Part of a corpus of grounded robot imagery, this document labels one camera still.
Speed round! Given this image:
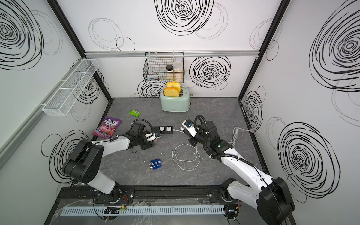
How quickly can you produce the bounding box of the white USB charging cable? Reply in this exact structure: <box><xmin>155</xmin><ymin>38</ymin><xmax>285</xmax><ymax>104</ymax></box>
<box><xmin>171</xmin><ymin>128</ymin><xmax>202</xmax><ymax>172</ymax></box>

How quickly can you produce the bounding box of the black power strip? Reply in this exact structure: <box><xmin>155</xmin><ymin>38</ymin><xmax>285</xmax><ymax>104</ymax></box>
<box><xmin>153</xmin><ymin>126</ymin><xmax>174</xmax><ymax>135</ymax></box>

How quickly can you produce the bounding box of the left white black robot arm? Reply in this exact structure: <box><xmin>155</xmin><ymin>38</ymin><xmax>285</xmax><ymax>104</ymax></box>
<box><xmin>62</xmin><ymin>119</ymin><xmax>159</xmax><ymax>198</ymax></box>

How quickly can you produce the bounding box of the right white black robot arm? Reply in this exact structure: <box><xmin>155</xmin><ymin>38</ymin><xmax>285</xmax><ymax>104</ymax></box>
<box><xmin>182</xmin><ymin>115</ymin><xmax>295</xmax><ymax>225</ymax></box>

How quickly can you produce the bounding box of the blue electric shaver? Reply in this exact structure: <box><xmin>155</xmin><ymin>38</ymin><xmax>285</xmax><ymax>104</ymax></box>
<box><xmin>149</xmin><ymin>159</ymin><xmax>162</xmax><ymax>170</ymax></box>

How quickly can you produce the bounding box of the green candy packet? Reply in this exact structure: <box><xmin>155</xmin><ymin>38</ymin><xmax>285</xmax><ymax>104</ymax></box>
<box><xmin>129</xmin><ymin>110</ymin><xmax>141</xmax><ymax>118</ymax></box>

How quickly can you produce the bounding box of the purple Fox's candy bag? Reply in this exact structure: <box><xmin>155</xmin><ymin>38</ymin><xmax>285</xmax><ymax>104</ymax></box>
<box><xmin>92</xmin><ymin>116</ymin><xmax>122</xmax><ymax>139</ymax></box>

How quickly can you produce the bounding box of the mint green toaster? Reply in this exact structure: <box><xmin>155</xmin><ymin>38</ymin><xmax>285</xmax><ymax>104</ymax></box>
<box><xmin>160</xmin><ymin>85</ymin><xmax>190</xmax><ymax>113</ymax></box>

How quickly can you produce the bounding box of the yellow sponge front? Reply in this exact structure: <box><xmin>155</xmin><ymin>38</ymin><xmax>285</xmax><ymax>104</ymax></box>
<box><xmin>164</xmin><ymin>86</ymin><xmax>181</xmax><ymax>97</ymax></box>

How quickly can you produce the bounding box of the yellow sponge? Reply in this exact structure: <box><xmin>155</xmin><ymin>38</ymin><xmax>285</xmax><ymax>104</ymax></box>
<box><xmin>164</xmin><ymin>86</ymin><xmax>181</xmax><ymax>97</ymax></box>
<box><xmin>167</xmin><ymin>82</ymin><xmax>181</xmax><ymax>92</ymax></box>

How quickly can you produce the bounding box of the yellow sponge back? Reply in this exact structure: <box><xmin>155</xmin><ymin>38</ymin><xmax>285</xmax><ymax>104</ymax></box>
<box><xmin>167</xmin><ymin>82</ymin><xmax>181</xmax><ymax>92</ymax></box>

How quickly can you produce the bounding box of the white lid clear jar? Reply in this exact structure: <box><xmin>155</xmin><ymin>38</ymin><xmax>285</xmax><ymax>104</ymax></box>
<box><xmin>172</xmin><ymin>61</ymin><xmax>184</xmax><ymax>83</ymax></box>

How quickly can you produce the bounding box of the black lid spice jar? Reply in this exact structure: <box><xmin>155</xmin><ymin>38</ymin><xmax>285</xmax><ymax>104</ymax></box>
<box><xmin>166</xmin><ymin>65</ymin><xmax>174</xmax><ymax>83</ymax></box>

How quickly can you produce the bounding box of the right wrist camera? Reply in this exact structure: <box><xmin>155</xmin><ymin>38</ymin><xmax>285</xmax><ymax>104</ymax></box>
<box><xmin>181</xmin><ymin>120</ymin><xmax>197</xmax><ymax>138</ymax></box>

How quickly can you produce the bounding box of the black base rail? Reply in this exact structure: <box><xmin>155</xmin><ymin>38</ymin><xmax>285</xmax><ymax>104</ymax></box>
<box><xmin>56</xmin><ymin>185</ymin><xmax>285</xmax><ymax>203</ymax></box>

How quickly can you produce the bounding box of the black wire basket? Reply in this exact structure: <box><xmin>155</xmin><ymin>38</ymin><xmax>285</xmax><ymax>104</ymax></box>
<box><xmin>142</xmin><ymin>52</ymin><xmax>185</xmax><ymax>83</ymax></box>

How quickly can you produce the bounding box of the white slotted cable duct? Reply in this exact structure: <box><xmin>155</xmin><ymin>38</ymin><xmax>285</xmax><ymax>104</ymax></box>
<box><xmin>60</xmin><ymin>205</ymin><xmax>226</xmax><ymax>217</ymax></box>

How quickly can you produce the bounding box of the white wire wall shelf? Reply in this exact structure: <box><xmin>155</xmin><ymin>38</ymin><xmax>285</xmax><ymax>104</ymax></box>
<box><xmin>42</xmin><ymin>59</ymin><xmax>99</xmax><ymax>116</ymax></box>

